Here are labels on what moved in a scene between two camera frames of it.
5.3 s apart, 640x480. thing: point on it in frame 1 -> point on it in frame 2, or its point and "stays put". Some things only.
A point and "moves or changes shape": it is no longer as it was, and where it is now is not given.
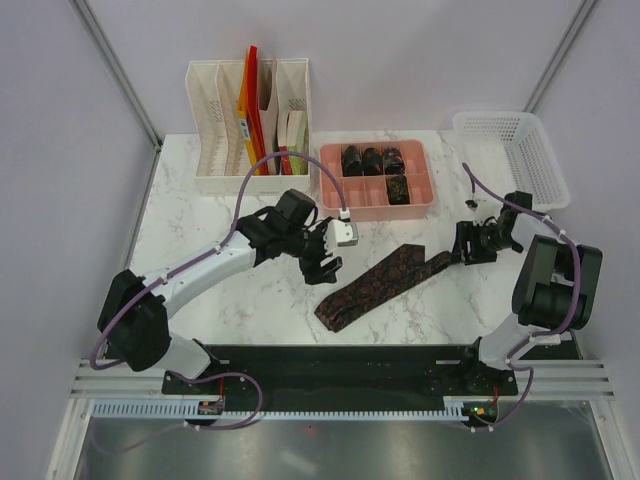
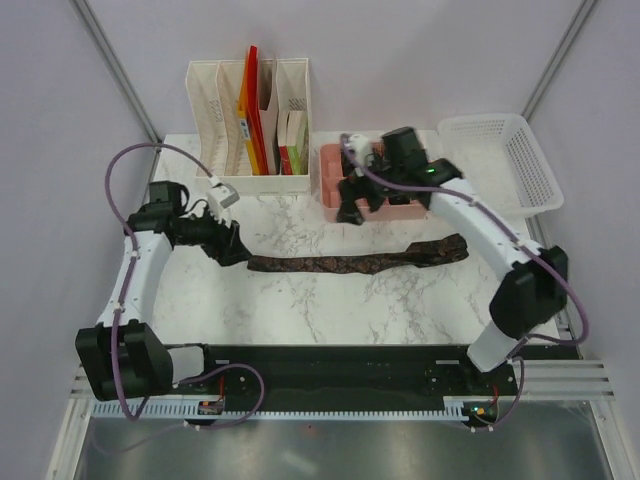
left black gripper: [314, 273] -> [225, 246]
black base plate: [344, 375] stays put
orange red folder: [250, 110] stays put
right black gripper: [467, 231] -> [349, 192]
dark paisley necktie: [398, 272] moves or changes shape
